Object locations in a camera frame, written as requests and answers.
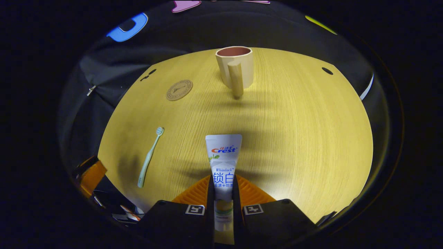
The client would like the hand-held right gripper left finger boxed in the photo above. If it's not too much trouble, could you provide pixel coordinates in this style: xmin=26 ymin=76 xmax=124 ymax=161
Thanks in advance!
xmin=137 ymin=174 xmax=216 ymax=249

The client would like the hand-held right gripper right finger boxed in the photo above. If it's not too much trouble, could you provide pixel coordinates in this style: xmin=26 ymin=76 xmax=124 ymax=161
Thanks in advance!
xmin=232 ymin=174 xmax=318 ymax=249

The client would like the pale green toothbrush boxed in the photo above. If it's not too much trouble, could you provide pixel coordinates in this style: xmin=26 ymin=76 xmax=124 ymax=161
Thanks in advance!
xmin=137 ymin=127 xmax=165 ymax=188

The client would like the white toothpaste tube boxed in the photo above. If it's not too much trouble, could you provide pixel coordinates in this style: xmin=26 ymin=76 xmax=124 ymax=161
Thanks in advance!
xmin=205 ymin=134 xmax=243 ymax=232

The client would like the round cork coaster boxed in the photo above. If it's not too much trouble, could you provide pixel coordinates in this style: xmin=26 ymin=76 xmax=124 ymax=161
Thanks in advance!
xmin=166 ymin=80 xmax=193 ymax=101

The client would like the beige cup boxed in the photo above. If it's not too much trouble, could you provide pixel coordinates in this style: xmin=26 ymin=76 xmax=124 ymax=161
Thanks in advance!
xmin=215 ymin=46 xmax=254 ymax=98

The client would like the wooden desktop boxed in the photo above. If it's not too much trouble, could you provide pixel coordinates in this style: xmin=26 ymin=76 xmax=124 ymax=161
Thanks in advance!
xmin=98 ymin=47 xmax=374 ymax=223

